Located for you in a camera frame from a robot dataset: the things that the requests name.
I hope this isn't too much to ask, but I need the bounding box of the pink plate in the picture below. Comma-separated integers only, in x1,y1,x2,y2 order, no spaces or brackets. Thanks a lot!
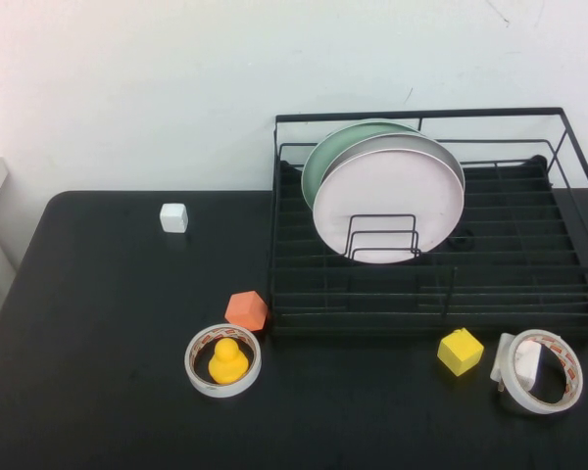
312,149,465,265

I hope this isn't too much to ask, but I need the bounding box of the green plate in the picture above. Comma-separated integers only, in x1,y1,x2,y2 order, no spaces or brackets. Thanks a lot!
301,119,422,212

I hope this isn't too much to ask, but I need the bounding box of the orange foam cube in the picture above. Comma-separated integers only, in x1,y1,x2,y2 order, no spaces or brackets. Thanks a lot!
223,291,270,334

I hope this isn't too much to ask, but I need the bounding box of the white foam cube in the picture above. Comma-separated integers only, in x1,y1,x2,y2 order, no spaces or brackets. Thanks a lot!
159,202,189,235

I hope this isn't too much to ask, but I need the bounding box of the yellow rubber duck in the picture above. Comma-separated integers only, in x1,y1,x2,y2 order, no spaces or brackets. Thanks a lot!
208,337,250,385

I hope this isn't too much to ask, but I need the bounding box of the white tape roll around duck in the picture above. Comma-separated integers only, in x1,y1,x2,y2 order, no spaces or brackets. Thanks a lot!
183,323,263,399

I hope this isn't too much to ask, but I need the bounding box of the yellow foam cube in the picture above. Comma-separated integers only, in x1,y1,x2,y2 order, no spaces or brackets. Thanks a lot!
436,327,485,378

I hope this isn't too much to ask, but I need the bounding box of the white plug charger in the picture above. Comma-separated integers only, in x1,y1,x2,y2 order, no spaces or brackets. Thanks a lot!
489,332,543,396

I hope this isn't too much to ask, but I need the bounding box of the white tape roll around charger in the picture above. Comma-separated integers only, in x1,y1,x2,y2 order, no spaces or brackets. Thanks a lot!
498,329,585,416

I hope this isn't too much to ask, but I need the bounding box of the black wire dish rack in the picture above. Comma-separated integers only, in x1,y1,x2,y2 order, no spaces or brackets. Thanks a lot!
267,106,588,339

